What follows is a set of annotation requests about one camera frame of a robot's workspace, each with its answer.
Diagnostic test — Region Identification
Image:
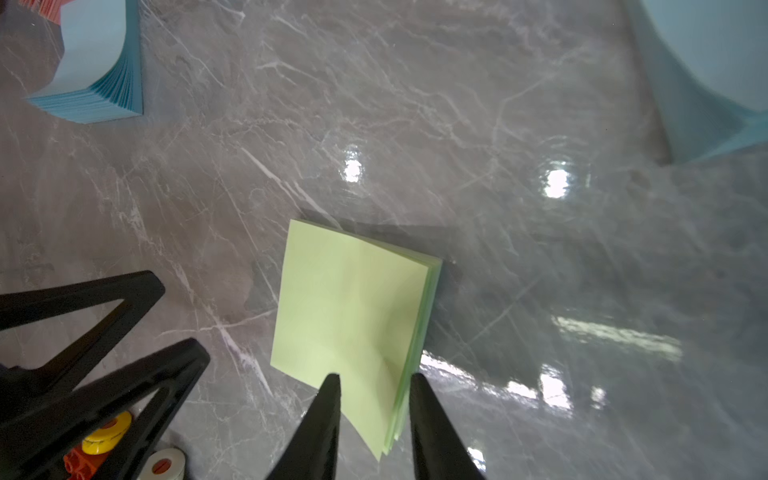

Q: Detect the large green memo pad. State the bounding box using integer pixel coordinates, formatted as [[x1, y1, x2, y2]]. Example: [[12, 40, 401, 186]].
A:
[[270, 220, 442, 459]]

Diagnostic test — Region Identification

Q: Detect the blue curved memo pad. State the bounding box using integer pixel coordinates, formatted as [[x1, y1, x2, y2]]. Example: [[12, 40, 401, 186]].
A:
[[624, 1, 767, 163]]

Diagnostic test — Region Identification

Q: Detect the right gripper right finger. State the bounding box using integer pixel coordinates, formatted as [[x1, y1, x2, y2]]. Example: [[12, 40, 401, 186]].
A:
[[409, 373, 484, 480]]

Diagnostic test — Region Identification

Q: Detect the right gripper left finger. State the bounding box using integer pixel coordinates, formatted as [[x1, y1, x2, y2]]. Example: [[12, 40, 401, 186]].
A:
[[267, 373, 341, 480]]

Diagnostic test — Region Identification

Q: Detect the red toy brick car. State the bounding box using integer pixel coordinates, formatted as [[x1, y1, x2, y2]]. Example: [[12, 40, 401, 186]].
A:
[[63, 411, 186, 480]]

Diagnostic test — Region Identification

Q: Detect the pink memo pad left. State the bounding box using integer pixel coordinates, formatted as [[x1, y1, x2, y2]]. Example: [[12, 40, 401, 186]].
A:
[[18, 0, 73, 25]]

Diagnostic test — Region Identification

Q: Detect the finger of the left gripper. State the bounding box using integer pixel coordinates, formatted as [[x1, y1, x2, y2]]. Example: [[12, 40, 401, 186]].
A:
[[1, 271, 166, 384], [1, 338, 210, 479]]

